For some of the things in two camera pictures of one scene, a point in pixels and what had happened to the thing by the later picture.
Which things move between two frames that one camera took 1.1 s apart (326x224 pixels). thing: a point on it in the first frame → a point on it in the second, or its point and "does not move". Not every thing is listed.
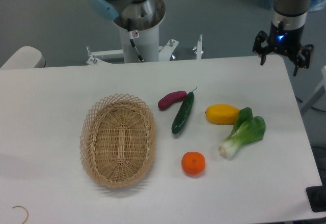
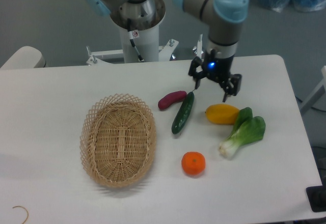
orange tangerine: x=193 y=163 does not move
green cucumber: x=183 y=113 does not move
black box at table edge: x=317 y=196 does not move
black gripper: x=287 y=42 → x=216 y=68
